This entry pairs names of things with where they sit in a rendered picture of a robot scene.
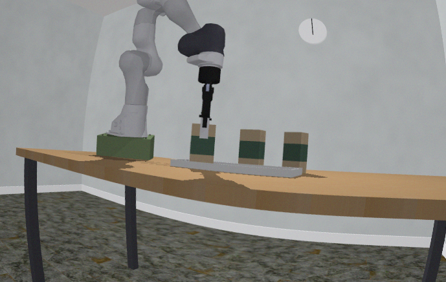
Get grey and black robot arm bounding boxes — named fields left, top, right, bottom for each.
left=106, top=0, right=225, bottom=138

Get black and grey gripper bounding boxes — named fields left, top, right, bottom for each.
left=198, top=66, right=221, bottom=139

